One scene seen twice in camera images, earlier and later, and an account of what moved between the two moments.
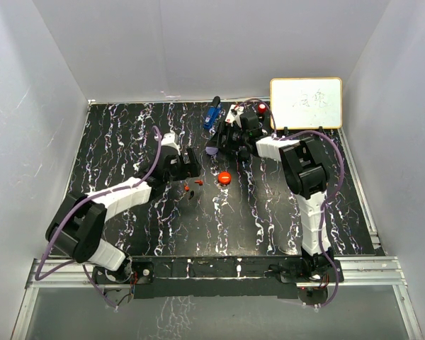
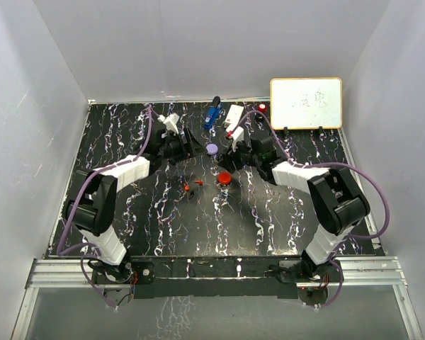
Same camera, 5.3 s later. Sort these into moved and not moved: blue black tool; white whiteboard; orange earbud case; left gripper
Moved: left gripper
Not moved: white whiteboard; blue black tool; orange earbud case
